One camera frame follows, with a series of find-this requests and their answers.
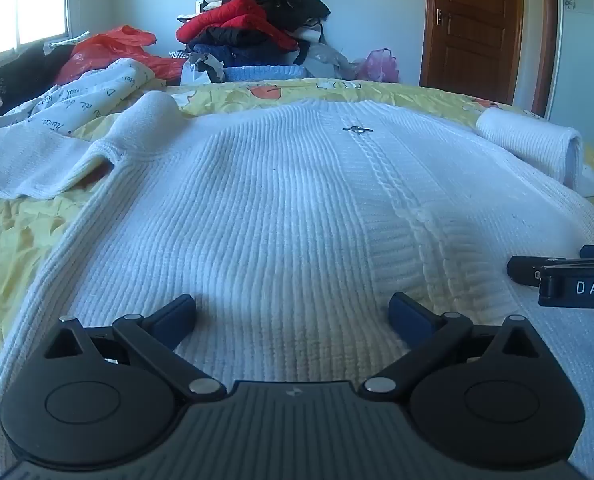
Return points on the red plastic bag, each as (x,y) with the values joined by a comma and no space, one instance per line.
(102,47)

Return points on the black cloth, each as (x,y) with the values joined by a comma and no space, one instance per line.
(17,70)

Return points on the dark blue garment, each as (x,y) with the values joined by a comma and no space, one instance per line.
(247,55)

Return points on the pink plastic bag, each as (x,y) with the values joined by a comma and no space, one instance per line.
(379,67)

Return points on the flower wall sticker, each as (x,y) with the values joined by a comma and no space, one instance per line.
(569,2)

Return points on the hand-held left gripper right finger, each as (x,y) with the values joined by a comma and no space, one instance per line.
(407,316)

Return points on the white crumpled cloth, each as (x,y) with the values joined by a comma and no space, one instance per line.
(64,41)

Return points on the grey cloth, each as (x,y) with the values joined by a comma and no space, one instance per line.
(327,62)

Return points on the yellow carrot-print bedsheet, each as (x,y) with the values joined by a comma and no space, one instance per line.
(27,240)

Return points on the white knit sweater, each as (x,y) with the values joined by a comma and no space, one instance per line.
(277,210)

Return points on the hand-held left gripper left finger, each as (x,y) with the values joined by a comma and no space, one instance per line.
(177,317)

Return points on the white and black garment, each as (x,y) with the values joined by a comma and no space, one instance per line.
(311,30)

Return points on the white plastic bag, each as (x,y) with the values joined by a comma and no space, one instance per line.
(197,75)

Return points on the brown wooden door frame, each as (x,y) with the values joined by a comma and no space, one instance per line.
(544,35)

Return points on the brown wooden door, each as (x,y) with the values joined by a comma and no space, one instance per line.
(477,35)

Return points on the white printed quilt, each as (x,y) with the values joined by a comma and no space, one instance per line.
(102,85)

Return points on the white wall socket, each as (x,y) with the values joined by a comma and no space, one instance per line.
(201,6)

